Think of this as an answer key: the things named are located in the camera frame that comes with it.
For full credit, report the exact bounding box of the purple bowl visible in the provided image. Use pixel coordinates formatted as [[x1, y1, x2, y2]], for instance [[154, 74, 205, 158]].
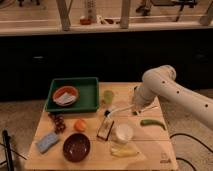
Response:
[[63, 133, 90, 162]]

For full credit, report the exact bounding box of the black stand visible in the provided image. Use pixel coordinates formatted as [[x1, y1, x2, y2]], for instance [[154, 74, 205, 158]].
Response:
[[2, 130, 14, 171]]

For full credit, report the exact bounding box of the white handled dish brush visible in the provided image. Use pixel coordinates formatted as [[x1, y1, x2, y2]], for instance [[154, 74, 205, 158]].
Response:
[[104, 105, 134, 117]]

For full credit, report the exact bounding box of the orange plate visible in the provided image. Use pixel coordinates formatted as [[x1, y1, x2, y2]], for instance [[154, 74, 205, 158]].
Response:
[[52, 86, 79, 106]]

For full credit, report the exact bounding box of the white crumpled cloth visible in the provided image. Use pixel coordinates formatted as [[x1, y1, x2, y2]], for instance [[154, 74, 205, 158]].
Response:
[[55, 92, 75, 104]]

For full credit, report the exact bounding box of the yellow banana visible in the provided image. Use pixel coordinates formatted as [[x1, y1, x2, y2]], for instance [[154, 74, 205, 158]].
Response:
[[111, 148, 138, 157]]

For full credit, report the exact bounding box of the red bowl on shelf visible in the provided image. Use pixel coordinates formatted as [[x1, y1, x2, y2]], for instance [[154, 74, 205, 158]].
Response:
[[79, 16, 92, 25]]

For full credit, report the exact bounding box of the green plastic cup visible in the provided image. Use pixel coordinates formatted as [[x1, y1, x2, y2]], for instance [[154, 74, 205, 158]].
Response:
[[103, 90, 114, 105]]

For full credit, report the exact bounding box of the blue sponge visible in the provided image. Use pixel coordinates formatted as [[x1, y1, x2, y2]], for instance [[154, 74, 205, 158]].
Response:
[[36, 132, 59, 153]]

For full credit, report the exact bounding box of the green plastic tray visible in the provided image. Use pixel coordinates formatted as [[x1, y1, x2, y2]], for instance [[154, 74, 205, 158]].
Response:
[[45, 77, 99, 114]]

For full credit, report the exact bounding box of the black cable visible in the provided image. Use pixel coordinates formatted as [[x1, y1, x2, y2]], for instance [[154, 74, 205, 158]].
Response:
[[169, 132, 213, 171]]

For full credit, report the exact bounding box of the brown white box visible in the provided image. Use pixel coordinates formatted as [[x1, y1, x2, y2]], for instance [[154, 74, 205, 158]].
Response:
[[97, 117, 114, 141]]

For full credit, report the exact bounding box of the bunch of dark grapes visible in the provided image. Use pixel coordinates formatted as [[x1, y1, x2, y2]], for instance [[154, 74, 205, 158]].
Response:
[[48, 113, 66, 134]]

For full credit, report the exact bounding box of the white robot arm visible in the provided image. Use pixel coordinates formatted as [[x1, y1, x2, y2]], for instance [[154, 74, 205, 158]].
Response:
[[132, 65, 213, 130]]

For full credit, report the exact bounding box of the orange fruit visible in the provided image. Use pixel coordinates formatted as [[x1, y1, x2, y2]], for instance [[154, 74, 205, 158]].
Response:
[[74, 119, 87, 132]]

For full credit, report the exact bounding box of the white bottle on shelf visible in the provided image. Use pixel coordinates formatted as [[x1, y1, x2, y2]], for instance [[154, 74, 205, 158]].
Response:
[[86, 0, 97, 23]]

